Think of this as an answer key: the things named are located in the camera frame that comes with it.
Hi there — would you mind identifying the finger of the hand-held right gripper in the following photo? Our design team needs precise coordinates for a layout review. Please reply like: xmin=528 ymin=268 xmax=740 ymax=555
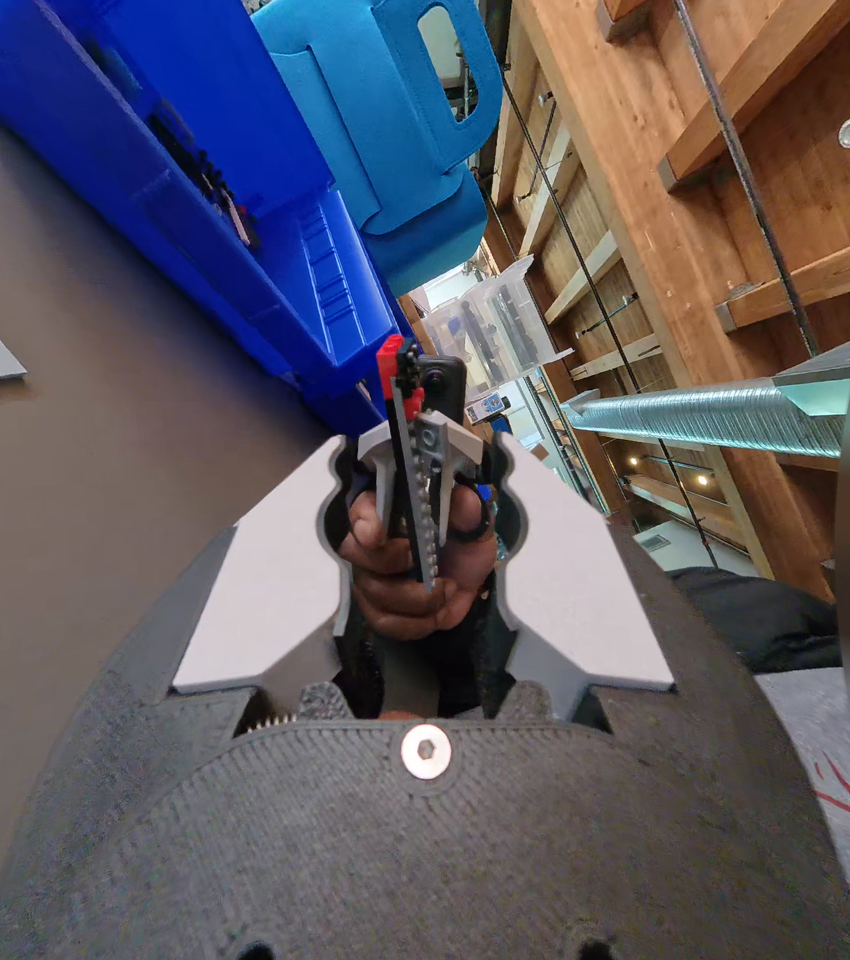
xmin=356 ymin=421 xmax=399 ymax=530
xmin=423 ymin=409 xmax=486 ymax=545

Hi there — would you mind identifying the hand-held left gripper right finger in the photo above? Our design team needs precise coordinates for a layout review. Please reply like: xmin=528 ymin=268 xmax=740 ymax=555
xmin=488 ymin=433 xmax=677 ymax=721

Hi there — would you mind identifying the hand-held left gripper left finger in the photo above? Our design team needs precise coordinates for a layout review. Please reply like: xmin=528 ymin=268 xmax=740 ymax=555
xmin=171 ymin=435 xmax=354 ymax=691

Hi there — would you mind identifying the grey plate with red bricks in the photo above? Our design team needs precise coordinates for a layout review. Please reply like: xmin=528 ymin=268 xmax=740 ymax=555
xmin=377 ymin=336 xmax=450 ymax=597

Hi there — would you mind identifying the blue plastic bin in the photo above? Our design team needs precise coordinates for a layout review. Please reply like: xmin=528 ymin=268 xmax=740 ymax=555
xmin=0 ymin=0 xmax=405 ymax=380
xmin=293 ymin=360 xmax=390 ymax=438

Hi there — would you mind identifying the pile of toy bricks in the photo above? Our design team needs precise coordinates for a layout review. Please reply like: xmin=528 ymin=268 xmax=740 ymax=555
xmin=147 ymin=97 xmax=261 ymax=249

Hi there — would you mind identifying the person's right forearm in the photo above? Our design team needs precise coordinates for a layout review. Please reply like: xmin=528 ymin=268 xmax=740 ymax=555
xmin=335 ymin=585 xmax=502 ymax=717

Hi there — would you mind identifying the person's right hand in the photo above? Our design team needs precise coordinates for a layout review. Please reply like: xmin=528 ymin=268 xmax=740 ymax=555
xmin=338 ymin=483 xmax=501 ymax=642

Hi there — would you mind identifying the clear plastic storage container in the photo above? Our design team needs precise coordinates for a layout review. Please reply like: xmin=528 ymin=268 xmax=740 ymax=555
xmin=421 ymin=255 xmax=576 ymax=391

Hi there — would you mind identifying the person's black hoodie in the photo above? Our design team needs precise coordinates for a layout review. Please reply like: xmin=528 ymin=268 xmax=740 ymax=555
xmin=668 ymin=566 xmax=842 ymax=674

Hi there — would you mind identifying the light blue felt bag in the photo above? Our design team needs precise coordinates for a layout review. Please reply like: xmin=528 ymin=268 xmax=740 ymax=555
xmin=251 ymin=0 xmax=504 ymax=297

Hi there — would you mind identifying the grey threaded rod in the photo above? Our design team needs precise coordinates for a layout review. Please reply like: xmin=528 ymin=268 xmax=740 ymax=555
xmin=676 ymin=0 xmax=819 ymax=357

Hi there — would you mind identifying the black hanging cable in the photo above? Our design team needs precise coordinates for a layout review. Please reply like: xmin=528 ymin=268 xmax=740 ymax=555
xmin=500 ymin=75 xmax=718 ymax=571

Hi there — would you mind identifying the silver ventilation duct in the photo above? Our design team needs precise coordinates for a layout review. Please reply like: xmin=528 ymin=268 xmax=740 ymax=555
xmin=561 ymin=337 xmax=850 ymax=459

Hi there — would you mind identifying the wooden wall structure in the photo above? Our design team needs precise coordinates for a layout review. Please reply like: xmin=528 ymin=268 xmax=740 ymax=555
xmin=470 ymin=0 xmax=850 ymax=601

